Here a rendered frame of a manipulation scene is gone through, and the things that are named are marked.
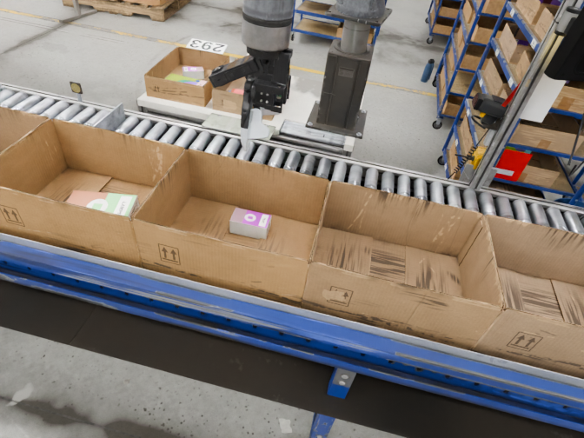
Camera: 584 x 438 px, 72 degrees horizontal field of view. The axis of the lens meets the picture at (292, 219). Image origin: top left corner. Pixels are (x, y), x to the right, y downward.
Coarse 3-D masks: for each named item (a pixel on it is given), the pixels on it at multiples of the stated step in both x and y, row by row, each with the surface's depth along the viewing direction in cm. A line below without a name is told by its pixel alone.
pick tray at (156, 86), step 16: (176, 48) 204; (160, 64) 191; (176, 64) 208; (192, 64) 210; (208, 64) 209; (224, 64) 197; (144, 80) 179; (160, 80) 178; (208, 80) 201; (160, 96) 183; (176, 96) 182; (192, 96) 180; (208, 96) 184
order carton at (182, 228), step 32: (192, 160) 108; (224, 160) 106; (160, 192) 96; (192, 192) 116; (224, 192) 113; (256, 192) 111; (288, 192) 108; (320, 192) 106; (160, 224) 100; (192, 224) 108; (224, 224) 109; (288, 224) 112; (160, 256) 91; (192, 256) 89; (224, 256) 86; (256, 256) 84; (288, 256) 82; (224, 288) 94; (256, 288) 91; (288, 288) 89
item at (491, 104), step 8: (480, 96) 141; (488, 96) 142; (496, 96) 143; (472, 104) 145; (480, 104) 141; (488, 104) 140; (496, 104) 140; (488, 112) 142; (496, 112) 142; (504, 112) 141; (480, 120) 148; (488, 120) 145
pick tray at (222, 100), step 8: (240, 80) 205; (216, 88) 181; (224, 88) 193; (232, 88) 198; (240, 88) 199; (216, 96) 177; (224, 96) 177; (232, 96) 176; (240, 96) 175; (216, 104) 180; (224, 104) 179; (232, 104) 178; (240, 104) 178; (232, 112) 181; (240, 112) 180
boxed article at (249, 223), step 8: (232, 216) 106; (240, 216) 106; (248, 216) 106; (256, 216) 107; (264, 216) 107; (232, 224) 105; (240, 224) 105; (248, 224) 104; (256, 224) 105; (264, 224) 105; (232, 232) 107; (240, 232) 107; (248, 232) 106; (256, 232) 106; (264, 232) 105
